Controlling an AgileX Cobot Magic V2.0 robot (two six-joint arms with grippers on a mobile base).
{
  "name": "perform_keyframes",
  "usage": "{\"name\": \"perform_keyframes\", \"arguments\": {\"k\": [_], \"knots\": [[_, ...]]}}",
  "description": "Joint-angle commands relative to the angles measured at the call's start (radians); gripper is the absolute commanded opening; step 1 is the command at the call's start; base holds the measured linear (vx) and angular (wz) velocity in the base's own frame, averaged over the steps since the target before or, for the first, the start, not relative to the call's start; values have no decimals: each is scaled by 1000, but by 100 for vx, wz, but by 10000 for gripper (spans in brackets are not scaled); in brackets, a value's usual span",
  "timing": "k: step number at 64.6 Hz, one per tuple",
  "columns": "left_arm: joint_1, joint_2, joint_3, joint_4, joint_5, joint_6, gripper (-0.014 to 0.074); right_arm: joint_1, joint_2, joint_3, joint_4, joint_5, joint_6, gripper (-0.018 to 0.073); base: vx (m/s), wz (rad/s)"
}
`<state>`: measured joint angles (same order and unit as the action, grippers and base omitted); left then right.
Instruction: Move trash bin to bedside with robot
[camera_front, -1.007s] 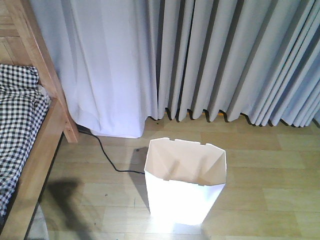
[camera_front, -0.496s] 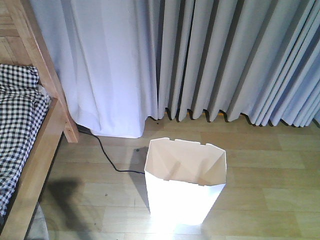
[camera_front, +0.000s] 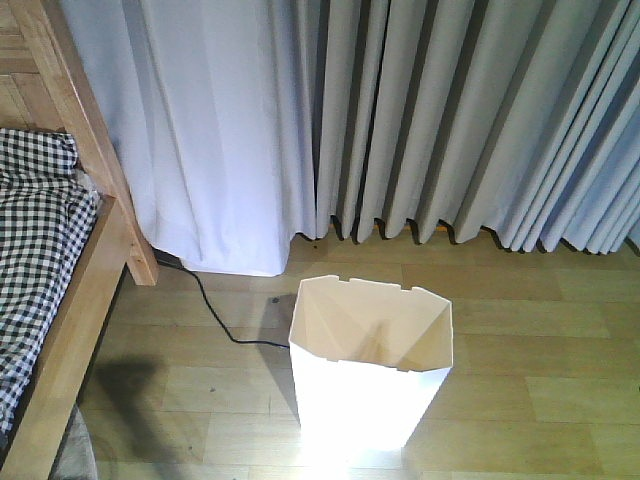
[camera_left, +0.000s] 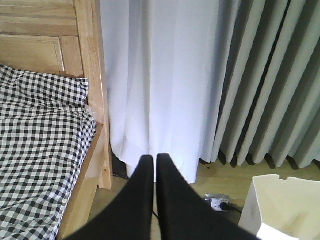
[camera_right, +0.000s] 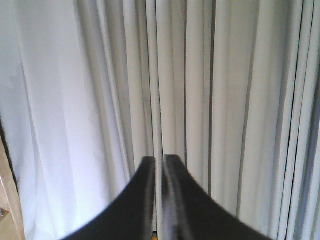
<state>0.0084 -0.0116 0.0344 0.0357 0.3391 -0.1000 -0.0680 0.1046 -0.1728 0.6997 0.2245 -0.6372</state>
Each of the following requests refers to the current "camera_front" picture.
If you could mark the white paper trash bin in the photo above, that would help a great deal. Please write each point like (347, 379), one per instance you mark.
(367, 359)

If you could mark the white sheer curtain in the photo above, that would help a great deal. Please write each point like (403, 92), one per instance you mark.
(207, 110)

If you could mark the grey pleated curtain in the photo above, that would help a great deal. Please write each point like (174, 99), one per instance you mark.
(520, 117)

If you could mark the black white checkered blanket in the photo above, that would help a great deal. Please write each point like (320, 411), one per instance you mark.
(47, 216)

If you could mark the grey floor rug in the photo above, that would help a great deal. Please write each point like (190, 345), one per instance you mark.
(75, 458)

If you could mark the wooden bed frame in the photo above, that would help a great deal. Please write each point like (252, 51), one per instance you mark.
(44, 87)

